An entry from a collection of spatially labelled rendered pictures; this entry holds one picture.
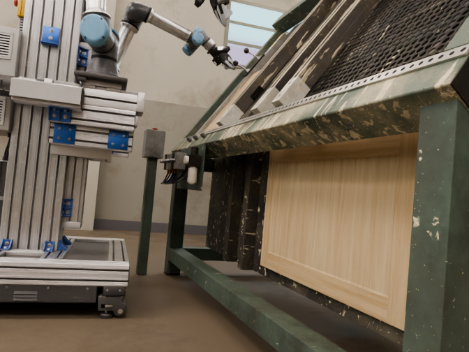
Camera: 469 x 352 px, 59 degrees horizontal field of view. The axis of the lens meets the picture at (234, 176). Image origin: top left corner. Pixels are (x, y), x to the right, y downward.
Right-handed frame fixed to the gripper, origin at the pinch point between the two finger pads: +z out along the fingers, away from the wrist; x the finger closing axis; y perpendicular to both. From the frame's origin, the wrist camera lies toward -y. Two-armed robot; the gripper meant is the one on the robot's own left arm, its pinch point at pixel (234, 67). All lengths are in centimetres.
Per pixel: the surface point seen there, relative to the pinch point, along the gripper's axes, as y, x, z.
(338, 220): -104, 122, 45
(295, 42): -61, 15, 8
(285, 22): -17, -50, 6
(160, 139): 28, 64, -4
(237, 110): -44, 64, 8
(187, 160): -25, 95, 7
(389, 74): -151, 120, 7
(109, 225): 282, 44, 42
